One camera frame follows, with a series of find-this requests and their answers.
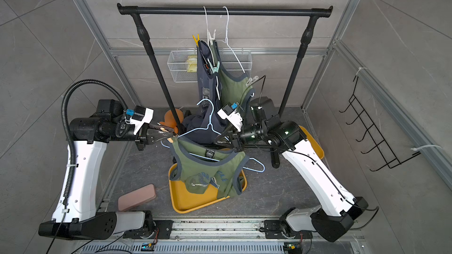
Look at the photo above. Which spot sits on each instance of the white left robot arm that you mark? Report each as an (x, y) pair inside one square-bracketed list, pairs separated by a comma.
[(76, 216)]

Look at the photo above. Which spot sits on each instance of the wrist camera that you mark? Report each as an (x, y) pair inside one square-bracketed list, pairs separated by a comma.
[(231, 113), (138, 117)]

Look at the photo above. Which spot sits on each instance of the dark grey tank top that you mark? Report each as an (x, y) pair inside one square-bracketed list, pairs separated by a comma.
[(206, 89)]

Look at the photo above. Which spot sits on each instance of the orange plush toy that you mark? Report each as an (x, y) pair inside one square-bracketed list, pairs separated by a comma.
[(170, 120)]

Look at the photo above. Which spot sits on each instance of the green printed tank top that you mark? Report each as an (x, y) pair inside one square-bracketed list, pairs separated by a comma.
[(198, 166)]

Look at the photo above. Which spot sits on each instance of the yellow item in basket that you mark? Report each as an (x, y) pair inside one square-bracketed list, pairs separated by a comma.
[(191, 63)]

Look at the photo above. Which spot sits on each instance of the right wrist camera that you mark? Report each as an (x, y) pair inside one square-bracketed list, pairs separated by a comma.
[(231, 113)]

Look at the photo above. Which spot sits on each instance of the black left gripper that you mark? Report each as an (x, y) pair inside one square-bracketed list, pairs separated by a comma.
[(142, 137)]

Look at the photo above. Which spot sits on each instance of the white clothespin middle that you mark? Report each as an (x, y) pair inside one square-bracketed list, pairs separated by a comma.
[(251, 81)]

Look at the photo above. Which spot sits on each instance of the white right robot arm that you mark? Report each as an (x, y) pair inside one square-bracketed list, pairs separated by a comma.
[(338, 208)]

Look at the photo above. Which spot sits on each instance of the black wire wall rack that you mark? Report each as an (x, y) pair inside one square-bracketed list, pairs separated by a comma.
[(373, 132)]

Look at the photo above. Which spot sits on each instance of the metal base rail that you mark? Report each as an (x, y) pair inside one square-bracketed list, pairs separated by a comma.
[(228, 236)]

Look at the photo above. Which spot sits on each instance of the white wire basket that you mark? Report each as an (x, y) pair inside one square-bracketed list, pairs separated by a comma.
[(178, 67)]

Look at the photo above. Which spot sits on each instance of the pink rectangular case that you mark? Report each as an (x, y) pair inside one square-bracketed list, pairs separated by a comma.
[(137, 198)]

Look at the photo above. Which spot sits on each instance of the plain green tank top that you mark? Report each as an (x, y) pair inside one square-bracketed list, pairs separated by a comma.
[(234, 82)]

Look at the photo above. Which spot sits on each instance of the light blue wire hanger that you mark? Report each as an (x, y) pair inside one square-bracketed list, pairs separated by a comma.
[(210, 127)]

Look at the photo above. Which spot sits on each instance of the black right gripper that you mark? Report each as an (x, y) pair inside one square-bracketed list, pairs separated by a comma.
[(235, 139)]

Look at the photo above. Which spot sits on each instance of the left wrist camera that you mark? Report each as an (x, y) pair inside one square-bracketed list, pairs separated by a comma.
[(138, 117)]

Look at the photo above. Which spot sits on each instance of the small yellow plastic tray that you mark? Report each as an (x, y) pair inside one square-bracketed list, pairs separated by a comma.
[(317, 148)]

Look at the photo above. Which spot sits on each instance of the large yellow plastic tray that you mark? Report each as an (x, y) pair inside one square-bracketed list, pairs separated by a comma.
[(183, 201)]

